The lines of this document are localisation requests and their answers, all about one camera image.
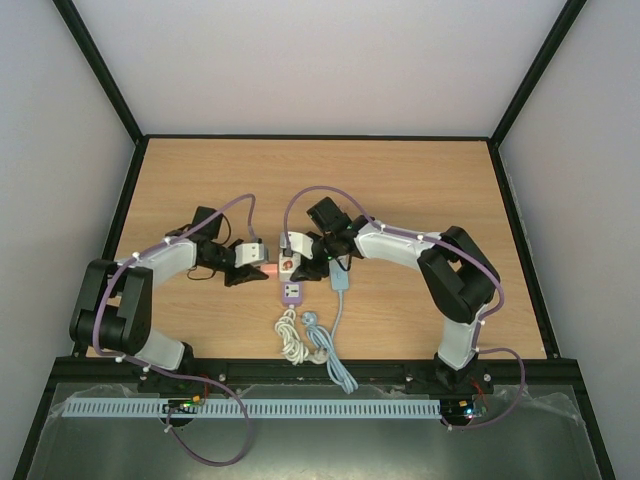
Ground white tiger cube socket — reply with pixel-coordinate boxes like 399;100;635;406
278;252;300;283

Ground blue-grey power strip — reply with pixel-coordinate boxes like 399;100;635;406
329;260;350;292

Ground white power strip cord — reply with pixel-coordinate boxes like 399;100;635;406
273;302;326;366

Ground light blue power cord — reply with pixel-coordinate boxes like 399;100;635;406
298;288;359;396

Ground purple power strip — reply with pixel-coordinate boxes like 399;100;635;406
281;282;303;307

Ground pink charger plug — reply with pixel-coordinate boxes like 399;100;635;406
260;264;278;276

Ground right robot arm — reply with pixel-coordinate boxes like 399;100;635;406
280;197;504;392

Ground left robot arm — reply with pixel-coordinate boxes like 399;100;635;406
69;206;268;373

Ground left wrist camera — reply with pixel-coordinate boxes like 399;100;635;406
234;242;269;268

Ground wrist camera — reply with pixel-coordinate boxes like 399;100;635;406
279;231;314;260
234;242;269;268

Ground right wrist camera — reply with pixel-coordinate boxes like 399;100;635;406
279;231;314;260

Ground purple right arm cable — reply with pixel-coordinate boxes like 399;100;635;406
282;186;527;432

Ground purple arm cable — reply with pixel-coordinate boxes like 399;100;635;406
282;186;527;432
78;194;259;467

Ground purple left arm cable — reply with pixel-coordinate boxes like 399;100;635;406
78;194;259;467

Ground black frame rail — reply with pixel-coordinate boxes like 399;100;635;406
46;356;584;396

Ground light blue cable duct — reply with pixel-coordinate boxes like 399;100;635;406
61;398;442;420

